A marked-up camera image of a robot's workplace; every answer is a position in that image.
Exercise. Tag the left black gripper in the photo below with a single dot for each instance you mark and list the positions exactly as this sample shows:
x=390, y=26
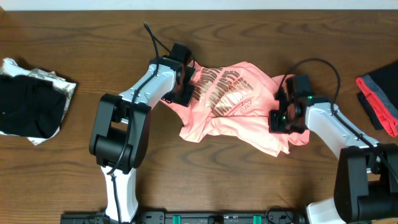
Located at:
x=186, y=99

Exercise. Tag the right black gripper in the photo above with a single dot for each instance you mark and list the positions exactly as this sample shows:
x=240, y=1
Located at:
x=274, y=127

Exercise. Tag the pink printed shirt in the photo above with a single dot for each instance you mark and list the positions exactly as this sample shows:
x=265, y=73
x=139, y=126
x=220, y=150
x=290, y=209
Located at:
x=235, y=101

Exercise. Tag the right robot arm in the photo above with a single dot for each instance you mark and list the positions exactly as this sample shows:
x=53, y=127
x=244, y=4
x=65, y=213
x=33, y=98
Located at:
x=366, y=177

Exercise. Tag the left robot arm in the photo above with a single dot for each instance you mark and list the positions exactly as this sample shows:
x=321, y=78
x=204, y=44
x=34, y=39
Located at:
x=120, y=135

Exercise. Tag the red grey black garment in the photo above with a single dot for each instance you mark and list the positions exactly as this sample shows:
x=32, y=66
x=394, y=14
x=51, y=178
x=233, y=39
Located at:
x=378, y=97

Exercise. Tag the black folded garment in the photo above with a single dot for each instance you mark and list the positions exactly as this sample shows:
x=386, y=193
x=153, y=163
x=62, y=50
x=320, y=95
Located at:
x=30, y=107

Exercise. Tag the white patterned garment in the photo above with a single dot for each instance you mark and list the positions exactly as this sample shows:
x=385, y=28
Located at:
x=10, y=68

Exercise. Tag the black mounting rail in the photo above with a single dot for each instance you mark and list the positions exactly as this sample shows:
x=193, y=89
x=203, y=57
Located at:
x=271, y=216

